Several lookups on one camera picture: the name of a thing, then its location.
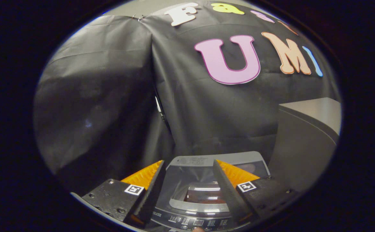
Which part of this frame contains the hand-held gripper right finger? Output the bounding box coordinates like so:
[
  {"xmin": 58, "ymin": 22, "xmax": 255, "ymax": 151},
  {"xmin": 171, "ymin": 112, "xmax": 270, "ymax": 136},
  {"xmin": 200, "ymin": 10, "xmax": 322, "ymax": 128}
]
[{"xmin": 212, "ymin": 159, "xmax": 299, "ymax": 226}]

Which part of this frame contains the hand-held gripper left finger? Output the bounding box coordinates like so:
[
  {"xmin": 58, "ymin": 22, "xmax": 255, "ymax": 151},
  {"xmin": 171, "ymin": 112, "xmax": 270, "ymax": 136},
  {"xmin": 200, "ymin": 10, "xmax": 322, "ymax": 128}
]
[{"xmin": 81, "ymin": 160, "xmax": 167, "ymax": 227}]

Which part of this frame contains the black backdrop cloth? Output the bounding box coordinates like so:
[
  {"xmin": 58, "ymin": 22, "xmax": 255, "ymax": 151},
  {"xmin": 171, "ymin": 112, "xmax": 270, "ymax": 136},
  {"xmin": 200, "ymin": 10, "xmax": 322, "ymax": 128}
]
[{"xmin": 33, "ymin": 0, "xmax": 341, "ymax": 190}]

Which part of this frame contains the cream cabinet with grey frame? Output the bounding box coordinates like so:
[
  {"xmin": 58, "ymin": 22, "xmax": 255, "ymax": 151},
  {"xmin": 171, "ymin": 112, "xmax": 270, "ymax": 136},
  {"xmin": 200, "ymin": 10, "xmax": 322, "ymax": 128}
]
[{"xmin": 268, "ymin": 98, "xmax": 342, "ymax": 194}]

